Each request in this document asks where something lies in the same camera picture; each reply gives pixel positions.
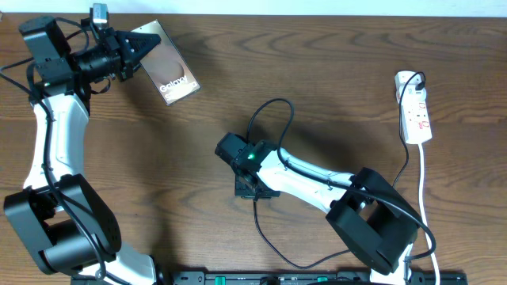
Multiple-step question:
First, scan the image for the white power strip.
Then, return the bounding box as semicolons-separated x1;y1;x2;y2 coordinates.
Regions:
395;70;432;145

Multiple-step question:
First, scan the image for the black USB plug in strip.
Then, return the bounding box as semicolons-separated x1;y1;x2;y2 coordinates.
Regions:
415;82;425;91

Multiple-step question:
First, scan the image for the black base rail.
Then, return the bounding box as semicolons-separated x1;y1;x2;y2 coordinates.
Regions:
70;269;469;285

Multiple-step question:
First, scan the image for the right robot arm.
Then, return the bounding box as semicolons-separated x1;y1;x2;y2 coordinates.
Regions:
215;135;423;284

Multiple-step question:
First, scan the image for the left camera black cable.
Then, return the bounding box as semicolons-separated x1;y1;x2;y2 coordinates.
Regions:
0;17;132;285

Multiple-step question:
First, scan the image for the white power strip cord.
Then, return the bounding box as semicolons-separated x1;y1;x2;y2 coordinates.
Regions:
417;142;441;285

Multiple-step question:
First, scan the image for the camera black cable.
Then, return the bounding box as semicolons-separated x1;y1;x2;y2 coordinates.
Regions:
245;97;437;262
0;17;132;285

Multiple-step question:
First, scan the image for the right camera black cable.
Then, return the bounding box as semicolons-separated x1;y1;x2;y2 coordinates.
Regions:
245;97;437;262

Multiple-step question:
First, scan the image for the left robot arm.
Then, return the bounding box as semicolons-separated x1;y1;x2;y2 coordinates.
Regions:
3;16;165;284

